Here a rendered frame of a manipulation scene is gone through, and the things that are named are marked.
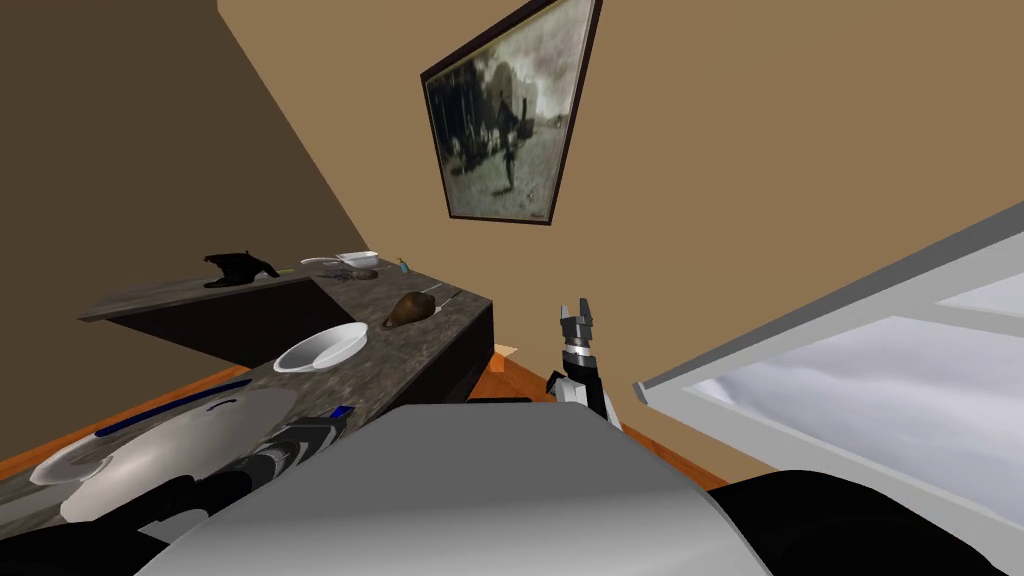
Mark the dark framed wall picture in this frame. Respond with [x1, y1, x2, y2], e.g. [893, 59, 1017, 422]
[419, 0, 606, 228]

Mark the white framed window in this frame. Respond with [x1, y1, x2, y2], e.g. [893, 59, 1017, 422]
[633, 201, 1024, 565]

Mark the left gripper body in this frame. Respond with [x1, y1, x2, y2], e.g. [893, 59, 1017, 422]
[274, 415, 349, 467]

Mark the long blue utensil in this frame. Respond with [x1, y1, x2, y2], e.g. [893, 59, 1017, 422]
[94, 379, 253, 439]

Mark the large grey plate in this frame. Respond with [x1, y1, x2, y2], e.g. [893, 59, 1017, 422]
[30, 383, 301, 523]

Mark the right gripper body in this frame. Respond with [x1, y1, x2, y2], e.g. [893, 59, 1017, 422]
[559, 313, 598, 348]

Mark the black angular object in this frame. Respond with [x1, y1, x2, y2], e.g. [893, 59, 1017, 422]
[203, 251, 282, 290]

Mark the white bowl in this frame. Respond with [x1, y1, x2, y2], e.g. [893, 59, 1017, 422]
[272, 321, 370, 376]

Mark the silver cutlery piece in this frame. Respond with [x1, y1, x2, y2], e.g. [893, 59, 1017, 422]
[421, 282, 464, 315]

